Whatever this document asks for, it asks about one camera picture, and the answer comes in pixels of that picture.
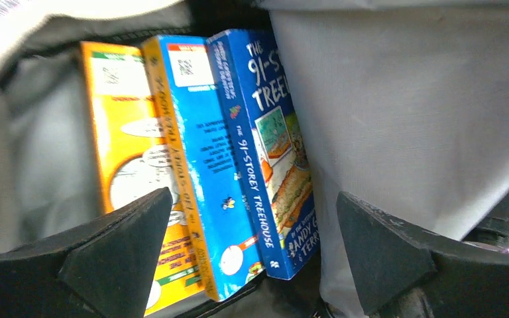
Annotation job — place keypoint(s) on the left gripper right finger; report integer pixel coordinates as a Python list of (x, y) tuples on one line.
[(403, 270)]

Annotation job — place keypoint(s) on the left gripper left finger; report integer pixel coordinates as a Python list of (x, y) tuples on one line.
[(103, 268)]

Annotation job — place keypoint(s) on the orange children's book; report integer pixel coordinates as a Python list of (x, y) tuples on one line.
[(132, 158)]

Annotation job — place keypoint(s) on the blue round-logo book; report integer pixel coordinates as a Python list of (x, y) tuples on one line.
[(219, 223)]

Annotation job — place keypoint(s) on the cream canvas backpack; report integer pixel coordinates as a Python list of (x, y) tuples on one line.
[(403, 104)]

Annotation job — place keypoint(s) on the blue Treehouse book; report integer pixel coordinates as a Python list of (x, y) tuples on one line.
[(268, 147)]

